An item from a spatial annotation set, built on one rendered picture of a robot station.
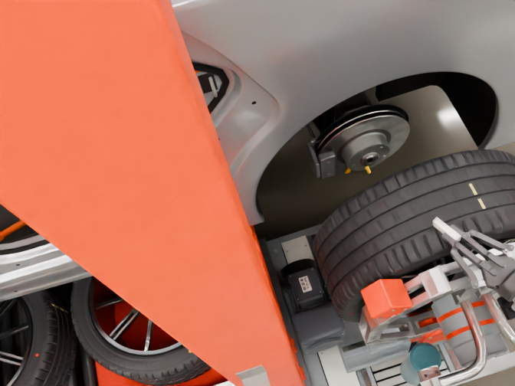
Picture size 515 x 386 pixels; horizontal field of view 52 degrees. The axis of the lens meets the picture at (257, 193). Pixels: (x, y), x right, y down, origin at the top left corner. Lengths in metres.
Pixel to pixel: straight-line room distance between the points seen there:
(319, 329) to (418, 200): 0.82
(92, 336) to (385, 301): 1.17
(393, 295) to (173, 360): 0.93
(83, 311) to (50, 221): 1.69
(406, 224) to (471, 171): 0.21
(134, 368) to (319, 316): 0.69
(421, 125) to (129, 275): 2.45
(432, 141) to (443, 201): 1.51
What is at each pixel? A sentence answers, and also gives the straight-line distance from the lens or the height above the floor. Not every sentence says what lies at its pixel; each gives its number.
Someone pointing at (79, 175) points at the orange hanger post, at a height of 2.06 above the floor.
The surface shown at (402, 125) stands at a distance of 1.77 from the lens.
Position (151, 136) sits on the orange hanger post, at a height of 2.08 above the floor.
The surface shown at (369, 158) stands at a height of 0.86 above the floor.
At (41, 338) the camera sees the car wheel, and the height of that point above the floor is 0.50.
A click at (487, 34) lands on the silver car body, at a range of 1.40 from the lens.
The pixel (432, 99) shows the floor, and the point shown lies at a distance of 3.00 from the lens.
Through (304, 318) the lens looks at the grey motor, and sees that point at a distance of 2.02.
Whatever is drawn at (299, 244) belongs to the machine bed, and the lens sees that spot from 2.46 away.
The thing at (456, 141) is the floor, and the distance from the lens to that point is 2.87.
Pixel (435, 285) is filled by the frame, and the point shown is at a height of 1.12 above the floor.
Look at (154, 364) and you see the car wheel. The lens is 1.98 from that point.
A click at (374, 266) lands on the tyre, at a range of 1.36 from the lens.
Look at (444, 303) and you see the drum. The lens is 1.55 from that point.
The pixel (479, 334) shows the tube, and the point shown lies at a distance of 1.43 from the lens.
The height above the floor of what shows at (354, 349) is 0.17.
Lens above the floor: 2.37
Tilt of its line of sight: 62 degrees down
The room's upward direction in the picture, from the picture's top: 16 degrees counter-clockwise
